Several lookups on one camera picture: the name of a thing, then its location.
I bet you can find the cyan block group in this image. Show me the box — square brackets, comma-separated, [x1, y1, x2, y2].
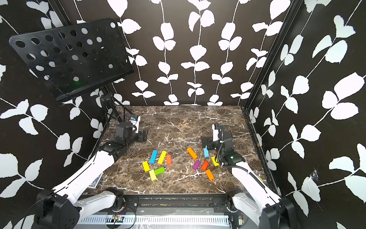
[204, 147, 209, 158]
[149, 150, 158, 164]

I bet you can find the yellow small block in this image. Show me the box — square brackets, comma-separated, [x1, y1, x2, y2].
[142, 161, 150, 172]

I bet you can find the red-orange small block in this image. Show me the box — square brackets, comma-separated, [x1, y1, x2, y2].
[166, 155, 172, 165]

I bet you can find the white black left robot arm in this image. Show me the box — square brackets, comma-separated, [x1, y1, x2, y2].
[35, 122, 148, 229]

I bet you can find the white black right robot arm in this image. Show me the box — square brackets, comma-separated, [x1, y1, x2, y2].
[202, 137, 300, 229]

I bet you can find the yellow block right group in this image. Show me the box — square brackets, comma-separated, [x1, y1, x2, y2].
[211, 156, 220, 167]

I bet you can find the orange long block upper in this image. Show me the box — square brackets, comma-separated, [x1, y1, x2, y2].
[187, 148, 198, 160]

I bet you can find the red block right group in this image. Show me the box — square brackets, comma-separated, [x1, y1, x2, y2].
[201, 161, 209, 171]

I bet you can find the purple block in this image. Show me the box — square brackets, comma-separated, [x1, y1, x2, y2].
[193, 161, 201, 170]

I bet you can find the orange block lower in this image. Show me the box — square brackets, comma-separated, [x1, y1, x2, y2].
[205, 169, 214, 181]

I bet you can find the yellow long block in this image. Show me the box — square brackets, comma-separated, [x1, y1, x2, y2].
[157, 151, 167, 165]

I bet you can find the green block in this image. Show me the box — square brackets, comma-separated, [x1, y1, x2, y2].
[154, 167, 165, 176]

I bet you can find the light yellow-green block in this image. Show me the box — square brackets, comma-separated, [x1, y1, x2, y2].
[149, 170, 157, 181]

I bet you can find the black perforated music stand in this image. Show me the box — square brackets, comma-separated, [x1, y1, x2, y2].
[9, 18, 135, 103]

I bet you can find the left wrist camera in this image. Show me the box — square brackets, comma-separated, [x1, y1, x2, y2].
[124, 115, 141, 134]

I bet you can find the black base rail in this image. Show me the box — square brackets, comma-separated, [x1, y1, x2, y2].
[124, 193, 240, 214]

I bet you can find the white slotted cable duct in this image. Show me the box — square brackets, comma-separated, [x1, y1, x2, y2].
[78, 215, 230, 227]

